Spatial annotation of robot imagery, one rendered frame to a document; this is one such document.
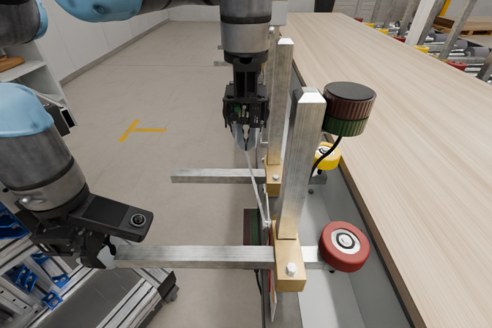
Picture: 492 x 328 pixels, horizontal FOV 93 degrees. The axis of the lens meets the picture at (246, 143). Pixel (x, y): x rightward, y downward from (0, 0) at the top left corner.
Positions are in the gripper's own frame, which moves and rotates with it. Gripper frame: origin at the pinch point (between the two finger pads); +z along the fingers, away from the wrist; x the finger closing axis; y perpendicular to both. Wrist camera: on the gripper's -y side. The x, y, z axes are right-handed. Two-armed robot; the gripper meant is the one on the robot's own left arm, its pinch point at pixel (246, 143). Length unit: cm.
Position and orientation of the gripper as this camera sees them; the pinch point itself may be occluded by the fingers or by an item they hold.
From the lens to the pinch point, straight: 50.6
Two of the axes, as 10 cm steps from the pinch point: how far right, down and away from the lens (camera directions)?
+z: 0.0, 8.0, 6.0
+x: 10.0, 0.1, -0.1
